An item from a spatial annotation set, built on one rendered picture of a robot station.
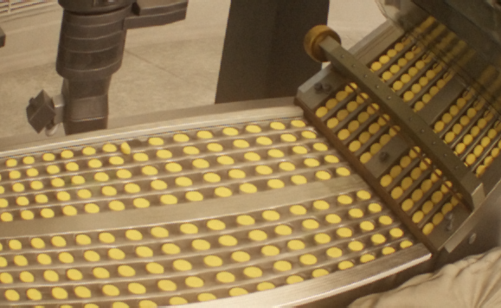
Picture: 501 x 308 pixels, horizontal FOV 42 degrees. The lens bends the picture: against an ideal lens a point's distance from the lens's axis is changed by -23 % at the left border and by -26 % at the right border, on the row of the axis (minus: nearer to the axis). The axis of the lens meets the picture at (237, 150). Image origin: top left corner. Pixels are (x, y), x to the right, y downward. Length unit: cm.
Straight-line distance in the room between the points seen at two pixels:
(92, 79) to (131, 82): 210
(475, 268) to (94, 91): 41
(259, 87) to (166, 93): 147
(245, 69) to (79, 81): 64
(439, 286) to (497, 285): 6
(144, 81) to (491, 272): 242
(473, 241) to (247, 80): 84
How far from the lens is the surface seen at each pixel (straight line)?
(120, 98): 271
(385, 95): 59
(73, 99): 72
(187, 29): 322
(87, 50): 70
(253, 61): 130
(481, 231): 54
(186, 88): 279
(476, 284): 47
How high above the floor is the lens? 125
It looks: 30 degrees down
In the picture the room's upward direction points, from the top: 9 degrees clockwise
